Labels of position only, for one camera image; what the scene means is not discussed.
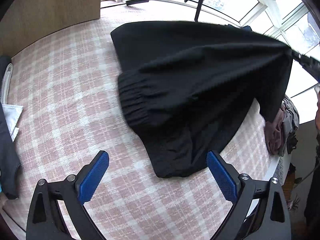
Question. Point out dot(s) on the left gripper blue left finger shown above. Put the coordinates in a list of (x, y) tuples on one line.
[(45, 219)]

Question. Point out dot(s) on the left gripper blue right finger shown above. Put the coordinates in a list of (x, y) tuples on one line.
[(259, 209)]

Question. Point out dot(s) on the black garment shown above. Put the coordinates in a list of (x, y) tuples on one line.
[(186, 87)]

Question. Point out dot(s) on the folded dark grey garment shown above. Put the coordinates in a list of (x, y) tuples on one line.
[(9, 161)]

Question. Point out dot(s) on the brown garment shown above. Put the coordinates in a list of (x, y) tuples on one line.
[(274, 136)]

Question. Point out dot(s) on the navy blue garment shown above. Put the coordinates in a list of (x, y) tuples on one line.
[(246, 28)]

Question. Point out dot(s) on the folded white beige garment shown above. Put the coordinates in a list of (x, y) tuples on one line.
[(12, 113)]

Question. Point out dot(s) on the pink plaid cloth mat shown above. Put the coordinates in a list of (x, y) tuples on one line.
[(67, 85)]

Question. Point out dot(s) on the large light wooden board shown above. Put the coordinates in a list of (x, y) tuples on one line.
[(27, 21)]

